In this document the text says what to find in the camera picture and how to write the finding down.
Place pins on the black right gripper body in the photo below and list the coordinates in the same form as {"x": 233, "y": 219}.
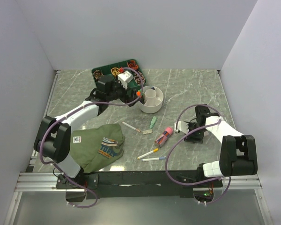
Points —
{"x": 199, "y": 134}

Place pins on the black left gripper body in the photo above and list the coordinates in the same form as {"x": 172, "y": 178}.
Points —
{"x": 119, "y": 92}

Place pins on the white round pen holder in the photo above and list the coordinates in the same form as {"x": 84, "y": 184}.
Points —
{"x": 152, "y": 98}

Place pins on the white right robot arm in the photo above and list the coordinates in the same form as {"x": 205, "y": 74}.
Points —
{"x": 238, "y": 155}

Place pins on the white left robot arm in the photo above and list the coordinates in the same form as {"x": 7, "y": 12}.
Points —
{"x": 54, "y": 134}

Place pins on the brown patterned rolled sock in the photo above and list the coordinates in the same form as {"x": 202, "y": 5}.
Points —
{"x": 97, "y": 74}

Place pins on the yellow patterned rolled sock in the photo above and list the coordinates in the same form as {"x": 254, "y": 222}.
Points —
{"x": 115, "y": 71}

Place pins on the green divided organizer tray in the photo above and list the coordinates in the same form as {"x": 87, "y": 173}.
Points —
{"x": 106, "y": 70}

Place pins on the pink patterned rolled sock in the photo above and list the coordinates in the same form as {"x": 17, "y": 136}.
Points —
{"x": 139, "y": 78}

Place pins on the orange black rolled sock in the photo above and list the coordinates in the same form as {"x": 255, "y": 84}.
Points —
{"x": 132, "y": 64}

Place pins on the white pen brown cap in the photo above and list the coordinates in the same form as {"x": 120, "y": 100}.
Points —
{"x": 131, "y": 127}

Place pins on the pink capped pencil tube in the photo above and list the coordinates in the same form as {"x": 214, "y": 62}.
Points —
{"x": 160, "y": 141}

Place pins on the beige eraser block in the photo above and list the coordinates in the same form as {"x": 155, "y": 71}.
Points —
{"x": 149, "y": 131}

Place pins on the green folded t-shirt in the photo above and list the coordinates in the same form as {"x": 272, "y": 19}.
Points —
{"x": 96, "y": 148}

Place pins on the white pen yellow cap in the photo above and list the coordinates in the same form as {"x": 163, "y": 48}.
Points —
{"x": 147, "y": 154}

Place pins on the white pen light blue cap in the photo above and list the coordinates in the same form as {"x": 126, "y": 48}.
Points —
{"x": 153, "y": 159}

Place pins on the black front base bar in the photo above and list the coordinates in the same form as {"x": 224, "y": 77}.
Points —
{"x": 139, "y": 184}

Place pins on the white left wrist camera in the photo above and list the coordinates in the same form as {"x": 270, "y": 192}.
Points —
{"x": 124, "y": 78}

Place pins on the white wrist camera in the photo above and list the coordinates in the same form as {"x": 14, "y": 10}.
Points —
{"x": 181, "y": 126}
{"x": 124, "y": 78}

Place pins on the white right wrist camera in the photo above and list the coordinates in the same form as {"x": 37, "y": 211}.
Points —
{"x": 181, "y": 126}

